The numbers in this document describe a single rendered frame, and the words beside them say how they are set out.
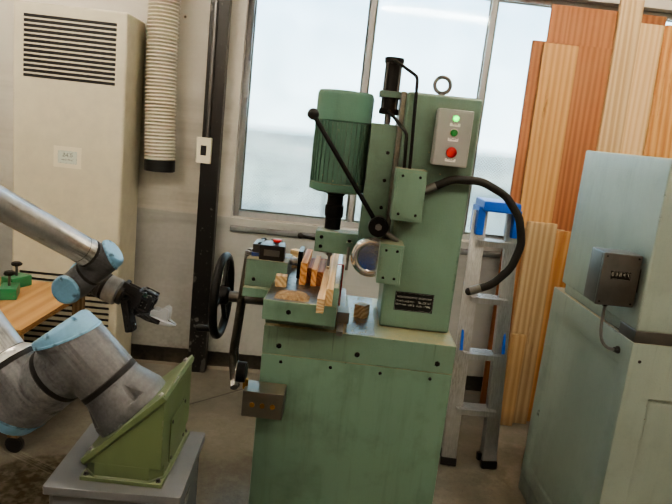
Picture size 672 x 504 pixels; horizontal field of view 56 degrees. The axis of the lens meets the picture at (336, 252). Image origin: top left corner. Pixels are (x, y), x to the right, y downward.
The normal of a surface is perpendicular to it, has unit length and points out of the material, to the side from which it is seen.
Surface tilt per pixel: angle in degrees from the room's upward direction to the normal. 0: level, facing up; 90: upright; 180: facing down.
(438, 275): 90
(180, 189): 90
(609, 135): 86
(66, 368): 91
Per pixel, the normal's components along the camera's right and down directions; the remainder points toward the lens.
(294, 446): -0.04, 0.19
